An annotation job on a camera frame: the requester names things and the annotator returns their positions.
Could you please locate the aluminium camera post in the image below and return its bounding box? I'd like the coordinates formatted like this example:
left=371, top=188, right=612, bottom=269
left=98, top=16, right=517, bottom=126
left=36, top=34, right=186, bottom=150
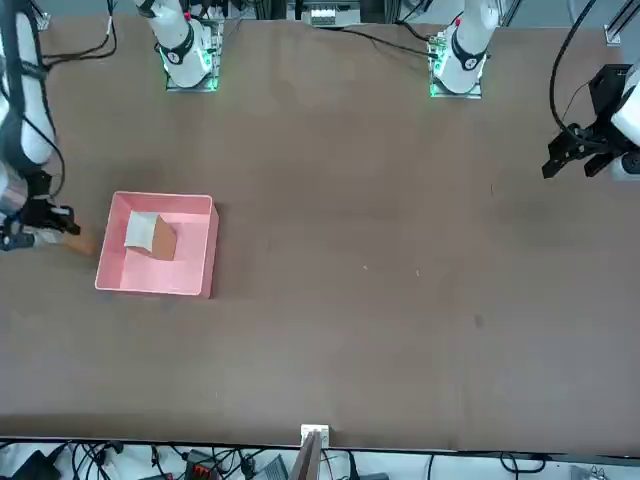
left=292, top=423, right=332, bottom=480

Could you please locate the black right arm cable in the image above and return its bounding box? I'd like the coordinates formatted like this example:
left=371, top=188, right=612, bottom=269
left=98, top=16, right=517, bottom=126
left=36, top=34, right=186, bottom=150
left=0, top=0, right=119, bottom=199

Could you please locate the white power strip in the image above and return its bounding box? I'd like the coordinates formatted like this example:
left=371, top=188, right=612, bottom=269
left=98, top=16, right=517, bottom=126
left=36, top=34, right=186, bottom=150
left=308, top=4, right=337, bottom=27

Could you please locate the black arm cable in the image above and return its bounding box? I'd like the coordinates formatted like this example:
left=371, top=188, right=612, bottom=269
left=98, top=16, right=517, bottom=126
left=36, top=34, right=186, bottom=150
left=0, top=0, right=119, bottom=199
left=312, top=22, right=436, bottom=57

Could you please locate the black red connector block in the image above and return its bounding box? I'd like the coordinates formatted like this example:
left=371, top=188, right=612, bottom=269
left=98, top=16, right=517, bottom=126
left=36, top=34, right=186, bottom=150
left=182, top=448, right=222, bottom=480

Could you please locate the pink plastic tray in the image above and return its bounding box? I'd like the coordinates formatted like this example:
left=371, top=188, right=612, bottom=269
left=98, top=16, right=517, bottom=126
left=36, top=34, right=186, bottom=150
left=93, top=190, right=221, bottom=301

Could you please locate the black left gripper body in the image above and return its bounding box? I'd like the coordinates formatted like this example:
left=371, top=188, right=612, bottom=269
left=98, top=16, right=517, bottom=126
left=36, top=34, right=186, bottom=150
left=582, top=63, right=634, bottom=146

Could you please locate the large black power adapter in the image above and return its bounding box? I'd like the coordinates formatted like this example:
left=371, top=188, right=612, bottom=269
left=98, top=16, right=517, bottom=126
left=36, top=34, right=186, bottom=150
left=259, top=453, right=287, bottom=480

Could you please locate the aluminium frame profile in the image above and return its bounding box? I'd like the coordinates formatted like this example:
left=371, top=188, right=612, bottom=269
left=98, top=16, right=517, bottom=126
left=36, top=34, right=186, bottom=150
left=603, top=0, right=626, bottom=47

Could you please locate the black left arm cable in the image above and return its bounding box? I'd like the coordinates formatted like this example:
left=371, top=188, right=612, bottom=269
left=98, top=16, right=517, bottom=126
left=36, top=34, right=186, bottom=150
left=312, top=22, right=436, bottom=57

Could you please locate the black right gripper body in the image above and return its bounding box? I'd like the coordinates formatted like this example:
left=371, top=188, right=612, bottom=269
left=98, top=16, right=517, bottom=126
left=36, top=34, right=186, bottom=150
left=19, top=169, right=57, bottom=232

